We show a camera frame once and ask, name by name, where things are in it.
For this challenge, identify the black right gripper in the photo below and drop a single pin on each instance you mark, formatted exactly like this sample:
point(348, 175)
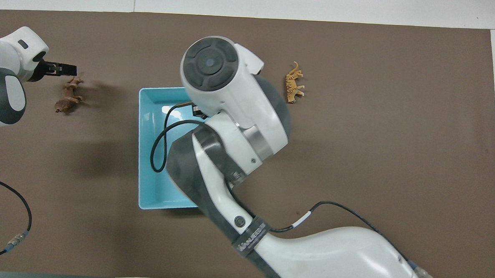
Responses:
point(199, 111)

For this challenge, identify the light blue storage box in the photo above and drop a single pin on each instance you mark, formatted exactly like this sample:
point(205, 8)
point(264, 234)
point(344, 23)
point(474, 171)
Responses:
point(150, 109)

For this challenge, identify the brown lion toy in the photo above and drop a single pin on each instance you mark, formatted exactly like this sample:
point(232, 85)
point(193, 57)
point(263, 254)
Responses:
point(67, 100)

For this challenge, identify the brown table mat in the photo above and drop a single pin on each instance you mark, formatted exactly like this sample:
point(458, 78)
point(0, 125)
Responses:
point(397, 162)

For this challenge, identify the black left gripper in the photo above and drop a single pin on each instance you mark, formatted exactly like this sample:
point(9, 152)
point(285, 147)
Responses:
point(41, 69)

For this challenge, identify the orange striped tiger toy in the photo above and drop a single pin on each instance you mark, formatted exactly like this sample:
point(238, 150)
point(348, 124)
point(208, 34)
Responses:
point(292, 86)

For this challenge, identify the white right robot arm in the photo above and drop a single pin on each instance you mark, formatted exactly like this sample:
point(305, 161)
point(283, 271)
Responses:
point(232, 113)

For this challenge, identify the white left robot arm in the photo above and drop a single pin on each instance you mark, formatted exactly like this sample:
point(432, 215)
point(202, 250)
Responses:
point(1, 74)

